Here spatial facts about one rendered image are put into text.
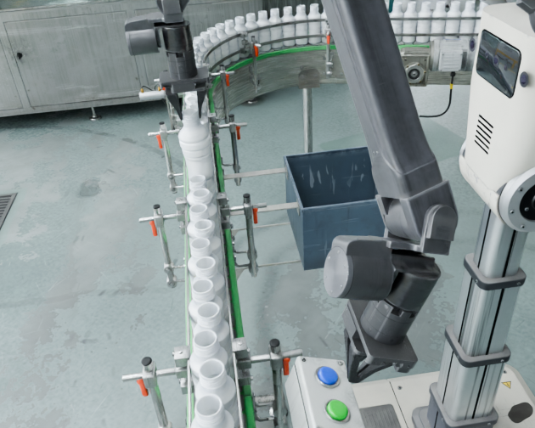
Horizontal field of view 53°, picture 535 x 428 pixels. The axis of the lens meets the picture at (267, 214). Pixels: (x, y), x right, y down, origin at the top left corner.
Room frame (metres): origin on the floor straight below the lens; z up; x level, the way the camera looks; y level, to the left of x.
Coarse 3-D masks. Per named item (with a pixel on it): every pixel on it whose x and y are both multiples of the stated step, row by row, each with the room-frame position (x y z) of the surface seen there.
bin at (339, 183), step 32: (288, 160) 1.51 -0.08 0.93; (320, 160) 1.52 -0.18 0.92; (352, 160) 1.53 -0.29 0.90; (288, 192) 1.46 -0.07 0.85; (320, 192) 1.52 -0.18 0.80; (352, 192) 1.53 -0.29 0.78; (320, 224) 1.22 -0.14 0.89; (352, 224) 1.22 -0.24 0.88; (384, 224) 1.23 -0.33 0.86; (320, 256) 1.22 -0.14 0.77
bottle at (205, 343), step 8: (200, 336) 0.58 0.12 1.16; (208, 336) 0.58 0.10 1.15; (216, 336) 0.57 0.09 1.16; (200, 344) 0.58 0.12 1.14; (208, 344) 0.58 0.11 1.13; (216, 344) 0.56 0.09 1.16; (200, 352) 0.55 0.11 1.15; (208, 352) 0.55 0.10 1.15; (216, 352) 0.56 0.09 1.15; (224, 352) 0.57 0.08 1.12; (192, 360) 0.56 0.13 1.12; (200, 360) 0.55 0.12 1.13; (224, 360) 0.56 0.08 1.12; (192, 368) 0.55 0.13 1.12
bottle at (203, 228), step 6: (198, 222) 0.88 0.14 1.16; (204, 222) 0.88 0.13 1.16; (210, 222) 0.87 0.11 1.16; (198, 228) 0.88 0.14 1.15; (204, 228) 0.88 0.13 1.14; (210, 228) 0.86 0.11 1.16; (198, 234) 0.85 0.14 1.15; (204, 234) 0.85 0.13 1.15; (210, 234) 0.85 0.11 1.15; (210, 240) 0.85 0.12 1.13; (216, 240) 0.86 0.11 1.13; (216, 246) 0.85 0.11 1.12; (216, 252) 0.84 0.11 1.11; (222, 264) 0.86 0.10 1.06; (222, 270) 0.86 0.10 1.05
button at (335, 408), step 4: (332, 400) 0.48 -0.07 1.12; (336, 400) 0.48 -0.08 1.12; (328, 404) 0.47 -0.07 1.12; (332, 404) 0.47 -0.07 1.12; (336, 404) 0.47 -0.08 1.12; (340, 404) 0.47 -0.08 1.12; (344, 404) 0.47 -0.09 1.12; (328, 408) 0.46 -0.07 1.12; (332, 408) 0.46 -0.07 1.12; (336, 408) 0.46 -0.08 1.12; (340, 408) 0.46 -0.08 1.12; (344, 408) 0.46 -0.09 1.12; (328, 412) 0.46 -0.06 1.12; (332, 412) 0.46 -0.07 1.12; (336, 412) 0.46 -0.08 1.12; (340, 412) 0.46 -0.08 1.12; (344, 412) 0.46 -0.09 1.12; (332, 416) 0.45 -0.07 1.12; (336, 416) 0.45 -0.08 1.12; (340, 416) 0.45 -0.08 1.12; (344, 416) 0.45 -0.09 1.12
